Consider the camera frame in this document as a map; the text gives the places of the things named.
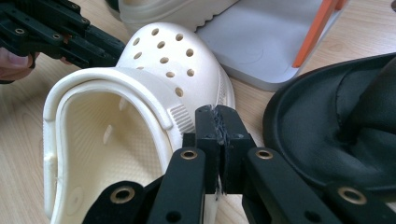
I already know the black flip-flop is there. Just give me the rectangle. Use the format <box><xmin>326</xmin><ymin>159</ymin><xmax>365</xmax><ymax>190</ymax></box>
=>
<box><xmin>262</xmin><ymin>52</ymin><xmax>396</xmax><ymax>203</ymax></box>

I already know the white two-tier shoe rack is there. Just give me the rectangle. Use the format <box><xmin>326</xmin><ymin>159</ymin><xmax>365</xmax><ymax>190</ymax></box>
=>
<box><xmin>195</xmin><ymin>0</ymin><xmax>349</xmax><ymax>92</ymax></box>

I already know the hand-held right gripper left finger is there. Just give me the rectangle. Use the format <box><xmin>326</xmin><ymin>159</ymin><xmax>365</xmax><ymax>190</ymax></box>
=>
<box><xmin>182</xmin><ymin>105</ymin><xmax>223</xmax><ymax>194</ymax></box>

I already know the cream clog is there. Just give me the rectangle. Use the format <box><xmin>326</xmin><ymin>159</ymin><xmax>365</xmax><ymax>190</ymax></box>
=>
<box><xmin>42</xmin><ymin>21</ymin><xmax>236</xmax><ymax>224</ymax></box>
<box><xmin>106</xmin><ymin>0</ymin><xmax>241</xmax><ymax>35</ymax></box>

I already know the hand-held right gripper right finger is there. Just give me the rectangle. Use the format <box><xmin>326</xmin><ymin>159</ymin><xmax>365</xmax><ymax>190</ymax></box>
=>
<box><xmin>217</xmin><ymin>105</ymin><xmax>258</xmax><ymax>194</ymax></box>

